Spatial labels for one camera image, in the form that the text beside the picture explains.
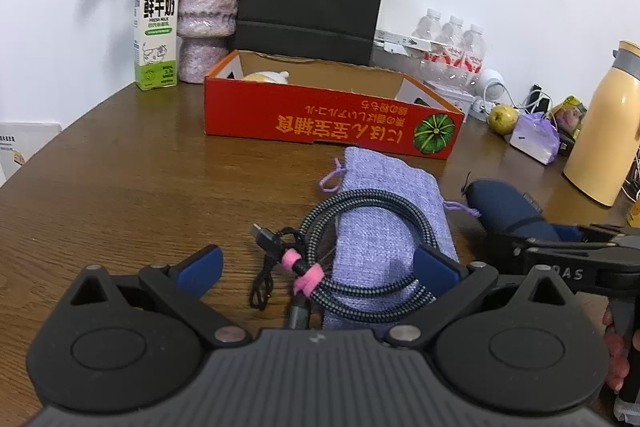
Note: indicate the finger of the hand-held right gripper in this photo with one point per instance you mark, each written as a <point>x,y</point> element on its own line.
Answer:
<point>510,252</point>
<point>565,233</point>

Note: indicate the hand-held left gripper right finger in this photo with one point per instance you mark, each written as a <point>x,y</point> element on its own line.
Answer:
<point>435,269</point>

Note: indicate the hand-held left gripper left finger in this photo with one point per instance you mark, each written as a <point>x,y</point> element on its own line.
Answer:
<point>200,269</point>

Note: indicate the navy zip case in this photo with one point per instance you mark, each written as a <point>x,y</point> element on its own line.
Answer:
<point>505,207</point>

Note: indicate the red cardboard box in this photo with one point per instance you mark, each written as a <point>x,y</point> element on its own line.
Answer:
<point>310,127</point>

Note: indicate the yellow plush toy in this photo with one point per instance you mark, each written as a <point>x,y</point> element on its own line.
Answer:
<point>265,78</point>

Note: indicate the person's right hand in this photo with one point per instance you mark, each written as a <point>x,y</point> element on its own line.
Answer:
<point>615,357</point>

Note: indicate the purple gift bag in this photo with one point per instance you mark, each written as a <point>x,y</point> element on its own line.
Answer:
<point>535,142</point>

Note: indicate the yellow thermos jug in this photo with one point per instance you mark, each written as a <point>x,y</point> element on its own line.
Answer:
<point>605,142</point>

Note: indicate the colorful snack packet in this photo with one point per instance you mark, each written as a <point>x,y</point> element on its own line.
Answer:
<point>570,114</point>

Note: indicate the green pear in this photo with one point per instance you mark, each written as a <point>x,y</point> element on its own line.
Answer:
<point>502,119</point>

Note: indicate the black power adapter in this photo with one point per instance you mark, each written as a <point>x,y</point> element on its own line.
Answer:
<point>540,99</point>

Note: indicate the white round device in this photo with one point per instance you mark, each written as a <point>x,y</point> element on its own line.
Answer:
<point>492,84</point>

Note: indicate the white printed board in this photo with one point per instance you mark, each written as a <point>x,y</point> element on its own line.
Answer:
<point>25,152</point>

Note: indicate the flat white box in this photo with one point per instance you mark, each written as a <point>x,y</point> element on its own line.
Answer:
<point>400,39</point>

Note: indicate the white green milk carton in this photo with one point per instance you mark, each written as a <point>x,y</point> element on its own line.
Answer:
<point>155,37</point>

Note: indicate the purple fuzzy vase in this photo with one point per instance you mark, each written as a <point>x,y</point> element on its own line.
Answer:
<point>205,7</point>

